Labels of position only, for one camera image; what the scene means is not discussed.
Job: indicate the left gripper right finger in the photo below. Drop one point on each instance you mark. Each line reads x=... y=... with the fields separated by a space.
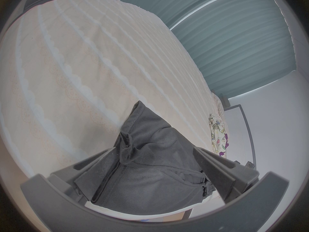
x=224 y=175

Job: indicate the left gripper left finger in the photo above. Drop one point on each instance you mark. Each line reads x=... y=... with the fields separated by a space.
x=91 y=175

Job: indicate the black T-shirt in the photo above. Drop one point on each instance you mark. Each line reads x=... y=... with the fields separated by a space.
x=154 y=173

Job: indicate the bed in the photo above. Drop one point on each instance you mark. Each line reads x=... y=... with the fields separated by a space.
x=84 y=69

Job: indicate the white printed garment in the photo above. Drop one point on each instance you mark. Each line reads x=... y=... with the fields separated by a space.
x=216 y=134

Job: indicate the pale pink pillow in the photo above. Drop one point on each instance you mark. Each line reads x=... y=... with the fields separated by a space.
x=218 y=103

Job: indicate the grey bedside table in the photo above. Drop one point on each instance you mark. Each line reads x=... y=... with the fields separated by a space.
x=225 y=100

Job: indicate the blue-green curtain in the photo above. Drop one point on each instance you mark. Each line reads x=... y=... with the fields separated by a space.
x=241 y=52
x=181 y=1

